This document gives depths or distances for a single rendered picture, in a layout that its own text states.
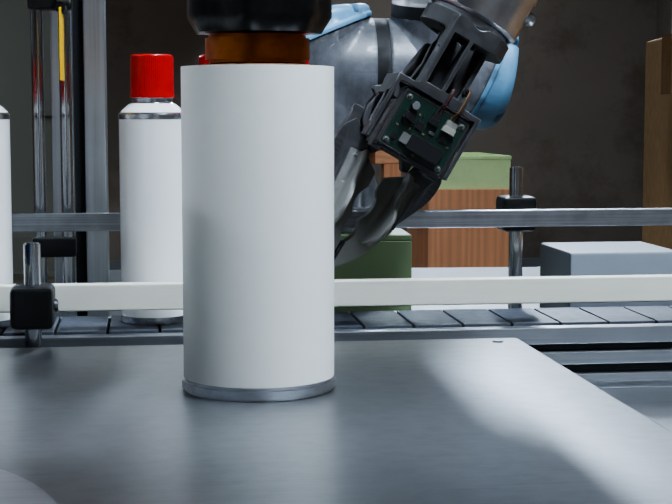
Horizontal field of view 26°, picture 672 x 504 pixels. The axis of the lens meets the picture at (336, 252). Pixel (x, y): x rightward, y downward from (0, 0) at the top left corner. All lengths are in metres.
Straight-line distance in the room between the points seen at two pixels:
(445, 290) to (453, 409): 0.32
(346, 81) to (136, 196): 0.42
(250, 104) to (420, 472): 0.24
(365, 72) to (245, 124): 0.68
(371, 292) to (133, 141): 0.21
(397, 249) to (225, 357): 0.65
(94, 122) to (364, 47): 0.35
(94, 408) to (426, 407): 0.18
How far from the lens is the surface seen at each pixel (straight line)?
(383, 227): 1.10
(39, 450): 0.72
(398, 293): 1.10
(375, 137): 1.08
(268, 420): 0.77
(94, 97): 1.25
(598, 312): 1.20
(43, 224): 1.16
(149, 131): 1.10
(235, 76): 0.80
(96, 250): 1.25
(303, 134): 0.81
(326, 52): 1.47
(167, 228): 1.11
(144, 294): 1.09
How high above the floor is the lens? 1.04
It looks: 5 degrees down
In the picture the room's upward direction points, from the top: straight up
